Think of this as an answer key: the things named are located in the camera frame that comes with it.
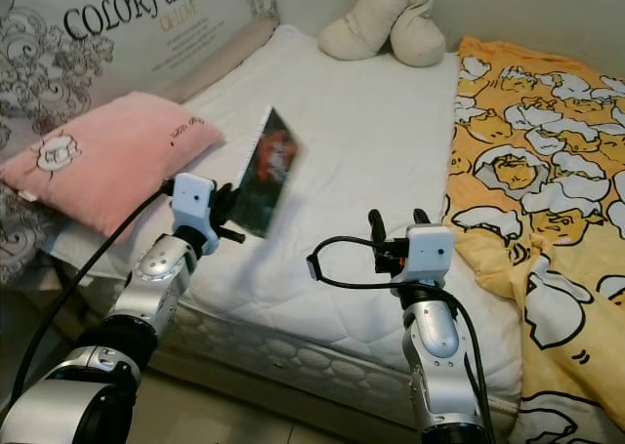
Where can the dark comic book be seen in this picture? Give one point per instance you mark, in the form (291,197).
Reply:
(269,176)

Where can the pink pillow with fist print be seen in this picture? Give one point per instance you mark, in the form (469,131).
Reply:
(107,161)

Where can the yellow cartoon egg blanket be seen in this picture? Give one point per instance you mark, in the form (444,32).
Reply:
(547,151)

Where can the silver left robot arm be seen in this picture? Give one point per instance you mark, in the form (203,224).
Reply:
(156,288)

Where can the white quilted mattress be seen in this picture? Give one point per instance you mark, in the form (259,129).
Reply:
(361,161)

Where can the beige plush toy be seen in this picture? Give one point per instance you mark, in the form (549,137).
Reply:
(381,24)

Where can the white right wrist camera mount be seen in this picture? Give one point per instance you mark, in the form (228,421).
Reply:
(430,255)

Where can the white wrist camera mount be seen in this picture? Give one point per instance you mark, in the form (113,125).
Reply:
(430,255)
(193,208)

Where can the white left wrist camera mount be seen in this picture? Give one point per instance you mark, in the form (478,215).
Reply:
(193,208)

